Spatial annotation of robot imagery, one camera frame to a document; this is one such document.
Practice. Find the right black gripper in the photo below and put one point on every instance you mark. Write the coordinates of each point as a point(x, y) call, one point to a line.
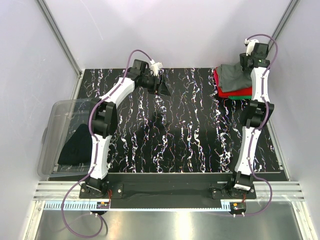
point(243, 58)

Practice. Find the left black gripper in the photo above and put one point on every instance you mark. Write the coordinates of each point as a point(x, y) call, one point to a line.
point(156, 88)

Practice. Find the grey t shirt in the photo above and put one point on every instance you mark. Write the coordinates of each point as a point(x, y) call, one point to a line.
point(232, 78)

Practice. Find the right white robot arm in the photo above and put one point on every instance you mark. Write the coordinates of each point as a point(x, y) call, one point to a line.
point(253, 118)

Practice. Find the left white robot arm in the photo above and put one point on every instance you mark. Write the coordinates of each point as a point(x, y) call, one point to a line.
point(103, 118)

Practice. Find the red folded t shirt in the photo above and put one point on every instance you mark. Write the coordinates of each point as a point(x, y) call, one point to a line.
point(242, 92)

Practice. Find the green folded t shirt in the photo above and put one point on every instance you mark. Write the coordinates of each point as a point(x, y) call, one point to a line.
point(240, 97)

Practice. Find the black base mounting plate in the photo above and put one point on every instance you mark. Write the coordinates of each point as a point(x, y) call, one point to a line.
point(213, 185)

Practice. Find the clear plastic bin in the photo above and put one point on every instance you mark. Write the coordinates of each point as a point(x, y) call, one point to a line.
point(65, 118)

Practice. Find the black t shirt in bin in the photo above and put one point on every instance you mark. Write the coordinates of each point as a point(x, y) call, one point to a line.
point(78, 149)

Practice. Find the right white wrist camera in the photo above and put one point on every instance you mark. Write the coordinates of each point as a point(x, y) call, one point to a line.
point(250, 44)

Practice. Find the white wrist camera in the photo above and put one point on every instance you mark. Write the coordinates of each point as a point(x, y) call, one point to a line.
point(250, 44)
point(155, 67)

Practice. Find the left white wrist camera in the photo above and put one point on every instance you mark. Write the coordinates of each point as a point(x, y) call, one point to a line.
point(155, 67)

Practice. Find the white slotted cable duct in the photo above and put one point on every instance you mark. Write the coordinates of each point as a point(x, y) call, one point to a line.
point(98, 206)

